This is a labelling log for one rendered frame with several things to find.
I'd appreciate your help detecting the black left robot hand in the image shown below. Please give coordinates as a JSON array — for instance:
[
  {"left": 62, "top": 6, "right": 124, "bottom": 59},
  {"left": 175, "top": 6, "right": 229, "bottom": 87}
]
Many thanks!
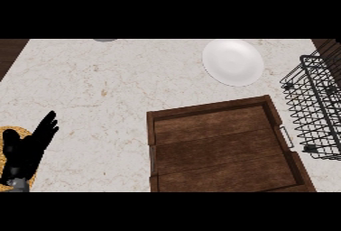
[{"left": 0, "top": 110, "right": 61, "bottom": 186}]

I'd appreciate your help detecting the brown wooden tray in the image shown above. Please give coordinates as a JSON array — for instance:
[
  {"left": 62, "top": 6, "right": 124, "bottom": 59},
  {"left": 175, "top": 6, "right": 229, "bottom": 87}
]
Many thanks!
[{"left": 145, "top": 95, "right": 318, "bottom": 193}]

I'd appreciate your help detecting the yellow woven placemat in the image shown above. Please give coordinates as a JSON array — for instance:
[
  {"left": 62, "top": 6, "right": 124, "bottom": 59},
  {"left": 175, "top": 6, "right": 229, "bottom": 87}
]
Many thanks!
[{"left": 0, "top": 125, "right": 37, "bottom": 193}]

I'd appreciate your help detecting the white plate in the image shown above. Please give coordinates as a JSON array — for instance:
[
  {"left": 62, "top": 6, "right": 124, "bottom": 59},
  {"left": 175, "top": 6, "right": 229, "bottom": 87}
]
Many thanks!
[{"left": 201, "top": 39, "right": 266, "bottom": 88}]

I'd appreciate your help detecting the black wire tiered basket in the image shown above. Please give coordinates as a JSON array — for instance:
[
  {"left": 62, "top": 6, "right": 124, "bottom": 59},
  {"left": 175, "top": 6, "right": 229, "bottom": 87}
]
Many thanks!
[{"left": 279, "top": 48, "right": 341, "bottom": 162}]

